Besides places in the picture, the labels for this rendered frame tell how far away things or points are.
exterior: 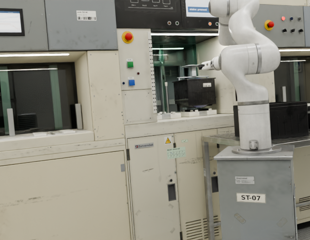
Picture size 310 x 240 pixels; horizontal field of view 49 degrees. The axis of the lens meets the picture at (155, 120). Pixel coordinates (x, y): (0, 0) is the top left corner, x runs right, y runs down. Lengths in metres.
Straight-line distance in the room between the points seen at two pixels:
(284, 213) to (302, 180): 1.27
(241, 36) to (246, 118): 0.35
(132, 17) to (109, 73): 0.34
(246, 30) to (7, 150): 1.24
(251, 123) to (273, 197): 0.28
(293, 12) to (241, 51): 1.25
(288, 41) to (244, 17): 0.98
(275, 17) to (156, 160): 1.23
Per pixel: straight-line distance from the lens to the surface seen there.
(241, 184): 1.33
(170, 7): 2.07
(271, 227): 1.37
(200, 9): 2.16
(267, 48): 1.39
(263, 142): 1.38
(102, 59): 1.88
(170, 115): 2.20
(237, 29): 1.51
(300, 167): 2.58
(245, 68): 1.36
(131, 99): 1.91
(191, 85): 2.28
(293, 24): 2.56
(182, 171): 2.05
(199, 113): 2.30
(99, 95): 1.85
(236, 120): 1.93
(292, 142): 1.65
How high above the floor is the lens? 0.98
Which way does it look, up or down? 3 degrees down
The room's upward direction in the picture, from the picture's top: 4 degrees counter-clockwise
